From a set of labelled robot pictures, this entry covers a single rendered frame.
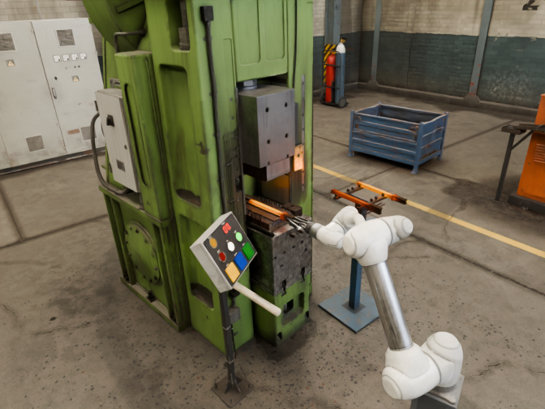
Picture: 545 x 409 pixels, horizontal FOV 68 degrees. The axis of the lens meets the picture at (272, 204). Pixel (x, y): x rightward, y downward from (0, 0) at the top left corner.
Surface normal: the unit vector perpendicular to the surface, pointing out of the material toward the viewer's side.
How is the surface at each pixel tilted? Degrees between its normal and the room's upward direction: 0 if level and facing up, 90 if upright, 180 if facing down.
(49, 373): 0
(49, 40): 90
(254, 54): 90
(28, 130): 90
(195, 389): 0
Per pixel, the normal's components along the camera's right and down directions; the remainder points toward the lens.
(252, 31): 0.71, 0.29
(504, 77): -0.79, 0.30
